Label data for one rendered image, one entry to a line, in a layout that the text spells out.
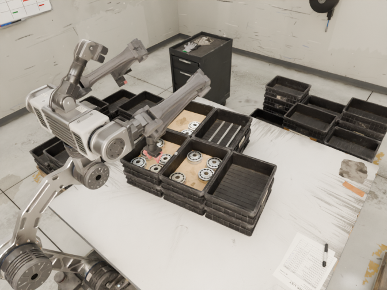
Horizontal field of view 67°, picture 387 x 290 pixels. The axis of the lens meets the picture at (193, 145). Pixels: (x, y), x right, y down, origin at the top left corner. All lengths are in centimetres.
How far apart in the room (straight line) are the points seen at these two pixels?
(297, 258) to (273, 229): 20
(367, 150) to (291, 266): 162
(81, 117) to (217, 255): 100
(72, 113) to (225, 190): 97
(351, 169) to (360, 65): 264
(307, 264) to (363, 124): 170
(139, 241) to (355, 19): 382
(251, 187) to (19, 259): 124
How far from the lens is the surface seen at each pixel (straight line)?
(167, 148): 205
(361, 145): 306
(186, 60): 325
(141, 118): 124
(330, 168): 223
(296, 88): 345
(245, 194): 176
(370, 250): 280
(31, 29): 434
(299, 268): 171
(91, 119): 120
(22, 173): 359
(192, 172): 186
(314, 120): 302
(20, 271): 157
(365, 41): 460
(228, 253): 169
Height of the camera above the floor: 218
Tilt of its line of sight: 41 degrees down
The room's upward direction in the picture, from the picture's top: 3 degrees counter-clockwise
